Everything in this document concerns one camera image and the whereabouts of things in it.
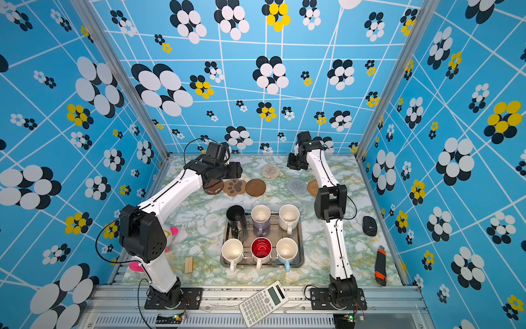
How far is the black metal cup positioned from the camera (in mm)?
883

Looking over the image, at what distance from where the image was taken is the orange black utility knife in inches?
30.9

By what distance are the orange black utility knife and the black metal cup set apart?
565 mm

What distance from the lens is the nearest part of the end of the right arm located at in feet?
2.62
